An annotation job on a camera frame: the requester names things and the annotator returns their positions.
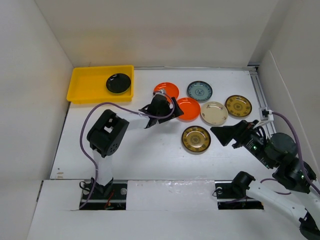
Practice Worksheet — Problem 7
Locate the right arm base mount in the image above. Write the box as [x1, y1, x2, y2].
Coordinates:
[212, 180, 264, 210]

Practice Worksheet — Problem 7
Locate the blue patterned plate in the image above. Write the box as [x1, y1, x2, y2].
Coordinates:
[187, 80, 213, 102]

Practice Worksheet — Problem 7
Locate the yellow brown plate front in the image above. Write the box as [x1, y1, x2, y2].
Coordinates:
[181, 125, 212, 154]

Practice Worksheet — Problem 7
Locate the green plate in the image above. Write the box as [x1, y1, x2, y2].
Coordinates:
[106, 87, 131, 96]

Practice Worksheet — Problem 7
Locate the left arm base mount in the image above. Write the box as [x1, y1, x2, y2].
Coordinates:
[79, 178, 128, 211]

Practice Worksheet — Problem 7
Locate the yellow brown plate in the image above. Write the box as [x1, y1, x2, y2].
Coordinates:
[225, 95, 253, 118]
[181, 125, 212, 154]

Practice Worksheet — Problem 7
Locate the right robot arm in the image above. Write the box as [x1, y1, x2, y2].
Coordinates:
[210, 120, 320, 240]

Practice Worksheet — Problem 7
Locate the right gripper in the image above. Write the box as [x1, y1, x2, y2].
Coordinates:
[210, 118, 274, 168]

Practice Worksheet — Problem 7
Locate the aluminium rail right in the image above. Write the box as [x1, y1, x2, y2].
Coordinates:
[248, 65, 276, 135]

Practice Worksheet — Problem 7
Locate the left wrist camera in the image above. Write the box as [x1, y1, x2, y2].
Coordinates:
[151, 89, 172, 110]

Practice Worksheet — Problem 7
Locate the cream floral plate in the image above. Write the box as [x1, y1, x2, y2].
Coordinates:
[200, 101, 228, 126]

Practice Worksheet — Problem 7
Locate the orange plate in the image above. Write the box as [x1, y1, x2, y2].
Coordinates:
[153, 82, 180, 99]
[177, 97, 201, 122]

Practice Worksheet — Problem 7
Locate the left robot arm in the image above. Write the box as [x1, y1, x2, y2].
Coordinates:
[79, 94, 184, 199]

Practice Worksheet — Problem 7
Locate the yellow plastic bin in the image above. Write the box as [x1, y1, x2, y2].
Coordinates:
[66, 65, 135, 104]

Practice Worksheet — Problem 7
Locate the yellow brown plate right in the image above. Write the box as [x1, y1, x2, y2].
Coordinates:
[225, 95, 253, 118]

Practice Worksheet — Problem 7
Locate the black plate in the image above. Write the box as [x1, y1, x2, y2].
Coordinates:
[105, 73, 132, 88]

